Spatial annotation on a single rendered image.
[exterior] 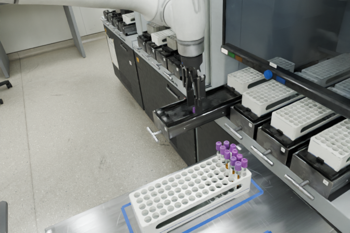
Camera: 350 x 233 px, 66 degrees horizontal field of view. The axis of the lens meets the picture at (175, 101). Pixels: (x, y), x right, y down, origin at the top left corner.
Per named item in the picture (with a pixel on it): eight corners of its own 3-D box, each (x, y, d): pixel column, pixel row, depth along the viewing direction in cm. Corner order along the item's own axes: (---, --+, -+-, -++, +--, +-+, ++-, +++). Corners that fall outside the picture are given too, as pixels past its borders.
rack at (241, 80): (276, 68, 129) (278, 56, 126) (293, 76, 122) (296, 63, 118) (226, 87, 119) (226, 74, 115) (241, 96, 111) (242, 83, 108)
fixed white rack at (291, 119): (327, 100, 105) (330, 86, 101) (352, 112, 97) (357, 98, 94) (269, 127, 94) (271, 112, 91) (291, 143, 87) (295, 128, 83)
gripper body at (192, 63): (207, 53, 90) (208, 78, 95) (194, 46, 96) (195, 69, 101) (188, 60, 87) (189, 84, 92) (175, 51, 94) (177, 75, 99)
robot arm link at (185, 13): (213, 36, 87) (190, 26, 96) (212, -16, 78) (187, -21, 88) (185, 45, 83) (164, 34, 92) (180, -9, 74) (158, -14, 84)
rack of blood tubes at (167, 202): (228, 165, 79) (229, 150, 75) (251, 190, 71) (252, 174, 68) (132, 209, 69) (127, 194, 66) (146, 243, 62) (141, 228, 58)
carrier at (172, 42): (179, 51, 152) (178, 40, 149) (176, 51, 152) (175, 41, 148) (170, 44, 161) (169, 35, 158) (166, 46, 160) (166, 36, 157)
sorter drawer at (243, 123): (341, 73, 134) (346, 56, 129) (369, 84, 123) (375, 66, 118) (220, 125, 108) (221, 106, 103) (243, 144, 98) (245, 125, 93)
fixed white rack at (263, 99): (295, 83, 116) (297, 71, 113) (315, 94, 109) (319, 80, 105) (240, 106, 106) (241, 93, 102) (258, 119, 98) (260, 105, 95)
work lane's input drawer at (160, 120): (277, 77, 136) (279, 60, 131) (300, 88, 125) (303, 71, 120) (144, 128, 110) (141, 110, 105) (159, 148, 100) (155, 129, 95)
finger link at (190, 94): (187, 92, 102) (186, 91, 103) (188, 107, 106) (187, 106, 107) (194, 89, 103) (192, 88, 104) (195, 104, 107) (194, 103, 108)
